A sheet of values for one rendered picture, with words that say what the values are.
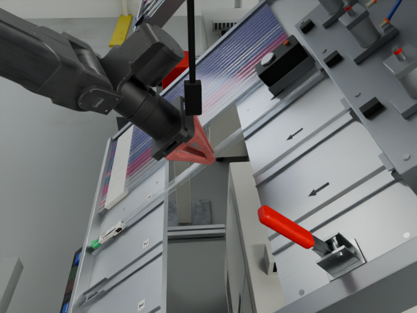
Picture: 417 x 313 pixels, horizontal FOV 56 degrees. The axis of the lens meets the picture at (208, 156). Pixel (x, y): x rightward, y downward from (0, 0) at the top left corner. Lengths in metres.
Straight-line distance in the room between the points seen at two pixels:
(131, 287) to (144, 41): 0.36
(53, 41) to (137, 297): 0.36
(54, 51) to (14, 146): 2.07
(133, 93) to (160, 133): 0.07
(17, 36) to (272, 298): 0.65
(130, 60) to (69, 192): 1.60
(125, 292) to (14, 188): 1.61
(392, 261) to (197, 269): 1.32
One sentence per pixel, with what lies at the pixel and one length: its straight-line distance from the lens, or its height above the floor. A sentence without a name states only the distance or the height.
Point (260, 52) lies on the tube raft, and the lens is 0.74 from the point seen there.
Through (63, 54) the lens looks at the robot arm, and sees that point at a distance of 0.46.
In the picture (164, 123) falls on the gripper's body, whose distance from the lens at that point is 0.56.
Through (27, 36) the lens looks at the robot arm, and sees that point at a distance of 0.44.
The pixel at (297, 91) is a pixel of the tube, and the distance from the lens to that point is 0.58.
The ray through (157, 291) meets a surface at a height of 0.84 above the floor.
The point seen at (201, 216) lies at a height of 0.01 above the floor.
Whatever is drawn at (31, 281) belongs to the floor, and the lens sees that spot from 1.75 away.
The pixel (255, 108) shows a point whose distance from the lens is 0.64.
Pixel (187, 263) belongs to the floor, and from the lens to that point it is 1.66.
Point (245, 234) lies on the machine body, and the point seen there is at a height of 0.62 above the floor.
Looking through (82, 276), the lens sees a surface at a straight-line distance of 0.75.
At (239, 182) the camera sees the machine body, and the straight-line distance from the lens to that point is 1.06.
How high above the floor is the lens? 1.32
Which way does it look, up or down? 37 degrees down
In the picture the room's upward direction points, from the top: straight up
